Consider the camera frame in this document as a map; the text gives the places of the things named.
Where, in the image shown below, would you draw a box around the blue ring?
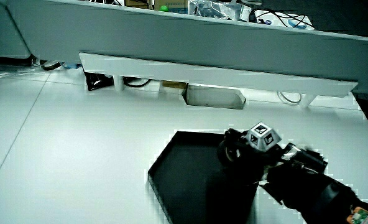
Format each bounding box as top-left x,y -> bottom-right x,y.
288,19 -> 308,30

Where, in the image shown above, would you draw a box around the cardboard box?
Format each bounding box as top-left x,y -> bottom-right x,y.
124,0 -> 190,14

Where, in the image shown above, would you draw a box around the white desk riser shelf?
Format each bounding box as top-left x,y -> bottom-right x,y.
78,52 -> 359,109

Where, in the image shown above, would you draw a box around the grey partition panel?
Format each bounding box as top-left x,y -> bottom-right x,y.
4,0 -> 368,95

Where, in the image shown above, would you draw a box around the black round object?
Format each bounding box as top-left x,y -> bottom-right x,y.
40,60 -> 62,71

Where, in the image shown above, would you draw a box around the black cable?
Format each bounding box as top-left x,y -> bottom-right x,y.
123,77 -> 152,88

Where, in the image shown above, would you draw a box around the black plate tray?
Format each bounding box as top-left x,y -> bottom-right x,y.
147,130 -> 259,224

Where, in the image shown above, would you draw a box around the person's right hand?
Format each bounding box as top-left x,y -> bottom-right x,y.
223,121 -> 285,187

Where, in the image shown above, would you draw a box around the black bag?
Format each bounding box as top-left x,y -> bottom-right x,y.
83,70 -> 114,91

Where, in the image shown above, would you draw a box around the clear plastic bags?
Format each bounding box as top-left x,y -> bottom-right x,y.
188,0 -> 252,22

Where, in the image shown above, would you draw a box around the white box with cables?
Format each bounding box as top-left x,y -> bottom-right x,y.
254,9 -> 315,30

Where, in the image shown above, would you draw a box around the green circuit board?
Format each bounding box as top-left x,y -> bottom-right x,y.
346,206 -> 368,224

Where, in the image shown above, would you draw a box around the black tape roll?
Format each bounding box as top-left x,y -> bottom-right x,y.
217,138 -> 244,168

